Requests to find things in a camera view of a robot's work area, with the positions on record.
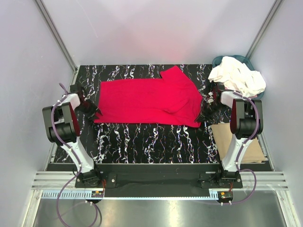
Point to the red t shirt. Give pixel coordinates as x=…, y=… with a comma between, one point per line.
x=172, y=99

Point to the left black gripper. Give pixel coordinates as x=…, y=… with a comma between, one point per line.
x=94, y=109

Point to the teal laundry basket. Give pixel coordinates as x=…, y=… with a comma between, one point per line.
x=236, y=61

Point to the right frame post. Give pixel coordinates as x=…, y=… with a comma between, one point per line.
x=265, y=25

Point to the connector board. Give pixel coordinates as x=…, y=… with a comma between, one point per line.
x=97, y=194
x=225, y=196

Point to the right connector board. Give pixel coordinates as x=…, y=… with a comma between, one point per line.
x=225, y=196

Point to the white t shirt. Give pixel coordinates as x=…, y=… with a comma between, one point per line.
x=239, y=75

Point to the slotted cable duct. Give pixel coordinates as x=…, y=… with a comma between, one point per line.
x=130, y=195

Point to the frame post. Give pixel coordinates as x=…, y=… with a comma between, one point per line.
x=265, y=25
x=51, y=26

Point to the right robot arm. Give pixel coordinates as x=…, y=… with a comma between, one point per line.
x=246, y=124

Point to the left connector board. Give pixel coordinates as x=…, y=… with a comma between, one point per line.
x=97, y=194

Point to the left frame post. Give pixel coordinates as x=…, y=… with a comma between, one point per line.
x=51, y=26

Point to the folded beige t shirt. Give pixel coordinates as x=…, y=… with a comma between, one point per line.
x=223, y=136

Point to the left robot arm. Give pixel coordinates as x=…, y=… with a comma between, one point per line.
x=62, y=128

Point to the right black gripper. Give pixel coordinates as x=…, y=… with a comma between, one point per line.
x=203, y=115

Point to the aluminium front rail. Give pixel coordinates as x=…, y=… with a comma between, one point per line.
x=262, y=180

